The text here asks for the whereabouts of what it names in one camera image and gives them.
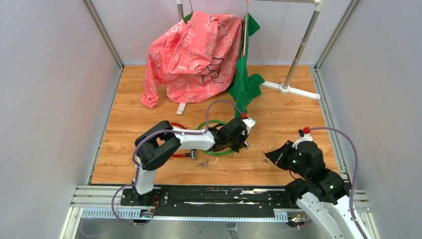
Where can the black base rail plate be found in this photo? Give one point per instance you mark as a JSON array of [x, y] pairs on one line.
[[208, 202]]

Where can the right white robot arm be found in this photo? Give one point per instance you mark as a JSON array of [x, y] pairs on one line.
[[320, 192]]

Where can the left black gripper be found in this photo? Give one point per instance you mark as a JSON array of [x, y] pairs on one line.
[[244, 136]]

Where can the green cloth garment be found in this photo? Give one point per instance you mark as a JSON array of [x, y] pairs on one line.
[[245, 87]]

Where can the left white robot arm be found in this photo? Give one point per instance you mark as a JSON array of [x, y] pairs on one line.
[[155, 147]]

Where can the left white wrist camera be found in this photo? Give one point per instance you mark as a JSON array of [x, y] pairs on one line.
[[249, 122]]

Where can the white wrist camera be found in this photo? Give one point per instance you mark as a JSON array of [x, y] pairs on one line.
[[249, 122], [304, 135]]

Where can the green cable lock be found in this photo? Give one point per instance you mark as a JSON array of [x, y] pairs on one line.
[[225, 151]]

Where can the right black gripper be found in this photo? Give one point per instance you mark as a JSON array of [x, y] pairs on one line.
[[278, 155]]

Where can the white metal clothes rack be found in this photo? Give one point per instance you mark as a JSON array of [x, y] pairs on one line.
[[285, 87]]

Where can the keys near red lock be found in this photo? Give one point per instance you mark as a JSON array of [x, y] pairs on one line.
[[203, 164]]

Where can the pink patterned jacket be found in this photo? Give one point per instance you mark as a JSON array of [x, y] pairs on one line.
[[195, 59]]

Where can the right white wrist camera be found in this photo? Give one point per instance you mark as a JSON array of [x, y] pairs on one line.
[[304, 135]]

